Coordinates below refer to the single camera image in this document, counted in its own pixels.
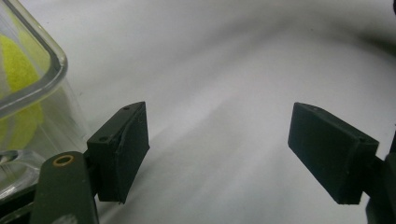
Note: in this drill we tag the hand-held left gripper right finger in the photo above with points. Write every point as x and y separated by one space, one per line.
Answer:
330 152

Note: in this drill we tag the yellow tennis ball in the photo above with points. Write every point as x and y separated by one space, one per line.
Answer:
17 71

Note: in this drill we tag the clear plastic container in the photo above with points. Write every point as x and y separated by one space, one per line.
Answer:
46 81

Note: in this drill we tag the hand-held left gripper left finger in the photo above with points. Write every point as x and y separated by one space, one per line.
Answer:
121 155

